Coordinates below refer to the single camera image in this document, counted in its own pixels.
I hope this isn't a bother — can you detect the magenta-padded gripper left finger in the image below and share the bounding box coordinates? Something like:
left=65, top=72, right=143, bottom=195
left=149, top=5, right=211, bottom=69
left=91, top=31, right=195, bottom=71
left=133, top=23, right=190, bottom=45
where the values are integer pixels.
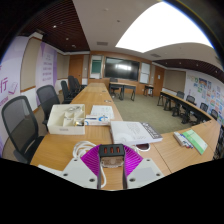
left=60, top=144, right=103, bottom=190

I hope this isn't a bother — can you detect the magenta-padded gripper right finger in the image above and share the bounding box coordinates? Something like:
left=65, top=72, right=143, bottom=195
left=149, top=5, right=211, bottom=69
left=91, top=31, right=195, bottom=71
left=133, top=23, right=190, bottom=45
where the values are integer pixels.
left=122, top=144, right=165, bottom=190

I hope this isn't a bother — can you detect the black charger block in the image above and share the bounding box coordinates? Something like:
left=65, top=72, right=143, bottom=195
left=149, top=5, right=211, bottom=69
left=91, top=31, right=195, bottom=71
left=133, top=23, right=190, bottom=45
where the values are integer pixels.
left=98, top=143, right=126, bottom=169

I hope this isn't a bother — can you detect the white compartment organizer box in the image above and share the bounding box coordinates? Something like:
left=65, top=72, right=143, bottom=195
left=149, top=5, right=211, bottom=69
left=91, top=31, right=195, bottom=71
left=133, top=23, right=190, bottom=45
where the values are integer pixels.
left=46, top=103, right=87, bottom=136

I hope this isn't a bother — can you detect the white marker pack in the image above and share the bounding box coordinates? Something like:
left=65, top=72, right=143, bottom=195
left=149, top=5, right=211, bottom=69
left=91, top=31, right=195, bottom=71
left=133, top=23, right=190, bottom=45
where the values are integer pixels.
left=173, top=130, right=194, bottom=149

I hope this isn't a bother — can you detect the small white blue box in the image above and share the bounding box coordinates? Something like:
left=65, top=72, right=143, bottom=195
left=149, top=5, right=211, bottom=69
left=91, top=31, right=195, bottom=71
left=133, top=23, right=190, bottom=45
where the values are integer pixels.
left=83, top=114, right=111, bottom=127

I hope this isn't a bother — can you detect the green booklet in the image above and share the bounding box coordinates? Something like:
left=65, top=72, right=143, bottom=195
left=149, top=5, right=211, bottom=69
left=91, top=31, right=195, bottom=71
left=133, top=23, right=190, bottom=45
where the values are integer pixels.
left=181, top=129, right=209, bottom=155

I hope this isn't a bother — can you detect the white paper sheet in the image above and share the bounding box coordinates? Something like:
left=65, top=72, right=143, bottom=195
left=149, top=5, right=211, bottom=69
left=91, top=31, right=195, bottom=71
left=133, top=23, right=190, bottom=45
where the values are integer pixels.
left=90, top=104, right=115, bottom=120

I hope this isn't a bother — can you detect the long curved wooden table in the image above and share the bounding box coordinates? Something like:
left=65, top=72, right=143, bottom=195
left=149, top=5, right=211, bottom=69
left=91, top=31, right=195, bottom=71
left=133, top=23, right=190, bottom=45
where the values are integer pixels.
left=157, top=91, right=213, bottom=126

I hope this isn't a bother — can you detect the black mesh office chair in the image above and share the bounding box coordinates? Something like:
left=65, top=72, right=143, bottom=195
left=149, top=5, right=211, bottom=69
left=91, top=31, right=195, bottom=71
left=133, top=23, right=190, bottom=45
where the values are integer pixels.
left=0, top=95, right=45, bottom=164
left=68, top=75, right=85, bottom=96
left=35, top=84, right=63, bottom=131
left=60, top=79, right=76, bottom=104

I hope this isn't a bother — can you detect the small wooden side desk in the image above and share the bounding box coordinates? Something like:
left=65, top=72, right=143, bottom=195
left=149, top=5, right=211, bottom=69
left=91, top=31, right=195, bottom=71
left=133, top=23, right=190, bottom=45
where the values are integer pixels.
left=143, top=84, right=155, bottom=98

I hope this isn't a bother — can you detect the group of black chairs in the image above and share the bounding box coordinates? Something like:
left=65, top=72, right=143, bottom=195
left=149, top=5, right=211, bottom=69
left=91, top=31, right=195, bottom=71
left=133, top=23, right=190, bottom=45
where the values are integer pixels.
left=171, top=90, right=221, bottom=126

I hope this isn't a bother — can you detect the wooden desk with dark legs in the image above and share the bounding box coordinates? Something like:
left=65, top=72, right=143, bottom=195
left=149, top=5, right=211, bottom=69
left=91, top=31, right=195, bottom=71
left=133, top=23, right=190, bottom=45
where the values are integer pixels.
left=108, top=81, right=137, bottom=102

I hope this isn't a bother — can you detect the wooden door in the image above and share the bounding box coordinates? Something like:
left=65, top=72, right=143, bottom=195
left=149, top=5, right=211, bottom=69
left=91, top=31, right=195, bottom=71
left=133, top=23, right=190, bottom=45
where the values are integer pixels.
left=153, top=65, right=165, bottom=98
left=68, top=54, right=84, bottom=84

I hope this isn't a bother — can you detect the white whiteboard panel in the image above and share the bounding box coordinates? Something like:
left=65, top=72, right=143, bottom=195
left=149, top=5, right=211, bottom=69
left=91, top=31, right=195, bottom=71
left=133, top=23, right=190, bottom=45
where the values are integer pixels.
left=139, top=62, right=151, bottom=84

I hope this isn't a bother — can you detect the green whiteboard panel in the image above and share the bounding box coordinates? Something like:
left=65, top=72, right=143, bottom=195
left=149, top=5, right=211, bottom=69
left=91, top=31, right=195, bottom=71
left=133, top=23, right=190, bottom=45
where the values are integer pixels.
left=89, top=55, right=103, bottom=80

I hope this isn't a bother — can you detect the bright ceiling light panel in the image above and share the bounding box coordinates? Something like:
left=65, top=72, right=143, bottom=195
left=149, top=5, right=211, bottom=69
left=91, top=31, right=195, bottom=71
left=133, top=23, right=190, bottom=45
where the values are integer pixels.
left=115, top=1, right=214, bottom=54

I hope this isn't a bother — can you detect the colourful wall poster display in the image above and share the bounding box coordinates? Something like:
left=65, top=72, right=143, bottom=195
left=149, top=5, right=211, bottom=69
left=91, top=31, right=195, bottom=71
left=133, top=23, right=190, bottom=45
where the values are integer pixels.
left=186, top=74, right=224, bottom=124

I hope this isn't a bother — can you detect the large black wall screen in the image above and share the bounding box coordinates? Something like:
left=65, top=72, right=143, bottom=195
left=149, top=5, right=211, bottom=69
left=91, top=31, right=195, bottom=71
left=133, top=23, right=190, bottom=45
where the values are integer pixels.
left=104, top=56, right=141, bottom=82

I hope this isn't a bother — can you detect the narrow purple wall banner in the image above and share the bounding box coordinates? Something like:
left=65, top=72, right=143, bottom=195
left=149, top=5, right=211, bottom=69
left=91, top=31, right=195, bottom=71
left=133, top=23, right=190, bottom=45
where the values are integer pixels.
left=35, top=41, right=58, bottom=98

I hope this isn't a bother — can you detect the wide purple wall banner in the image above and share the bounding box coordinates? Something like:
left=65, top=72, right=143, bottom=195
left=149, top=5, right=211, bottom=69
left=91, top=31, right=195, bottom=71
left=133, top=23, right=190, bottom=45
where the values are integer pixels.
left=0, top=35, right=29, bottom=158

